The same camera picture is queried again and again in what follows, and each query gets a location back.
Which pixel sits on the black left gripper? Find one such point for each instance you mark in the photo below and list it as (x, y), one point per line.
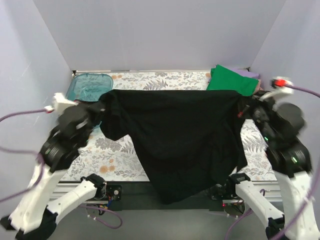
(92, 111)

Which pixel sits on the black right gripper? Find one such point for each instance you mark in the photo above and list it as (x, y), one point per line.
(250, 109)

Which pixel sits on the black t-shirt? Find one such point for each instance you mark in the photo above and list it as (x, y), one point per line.
(186, 140)

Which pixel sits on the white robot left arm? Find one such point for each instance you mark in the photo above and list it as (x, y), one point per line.
(36, 216)

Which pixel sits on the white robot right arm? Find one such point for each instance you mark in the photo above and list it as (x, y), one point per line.
(291, 164)

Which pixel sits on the pink folded t-shirt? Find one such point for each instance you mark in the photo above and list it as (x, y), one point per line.
(258, 86)

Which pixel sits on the floral patterned table mat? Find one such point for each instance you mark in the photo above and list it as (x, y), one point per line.
(117, 160)

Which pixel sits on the teal transparent plastic tray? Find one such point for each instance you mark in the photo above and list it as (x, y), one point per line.
(88, 87)

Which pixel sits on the lavender folded t-shirt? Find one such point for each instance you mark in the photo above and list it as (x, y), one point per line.
(245, 73)

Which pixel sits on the green folded t-shirt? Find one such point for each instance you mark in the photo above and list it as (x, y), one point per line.
(221, 78)

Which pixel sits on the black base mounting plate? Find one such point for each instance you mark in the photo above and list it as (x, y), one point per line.
(140, 195)

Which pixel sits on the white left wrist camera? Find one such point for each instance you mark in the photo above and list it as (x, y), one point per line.
(60, 103)

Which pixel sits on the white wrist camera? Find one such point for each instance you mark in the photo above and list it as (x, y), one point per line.
(60, 103)
(281, 88)

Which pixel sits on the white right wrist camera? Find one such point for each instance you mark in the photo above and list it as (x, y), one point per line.
(281, 88)

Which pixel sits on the aluminium frame rail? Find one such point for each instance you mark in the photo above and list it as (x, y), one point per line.
(272, 188)

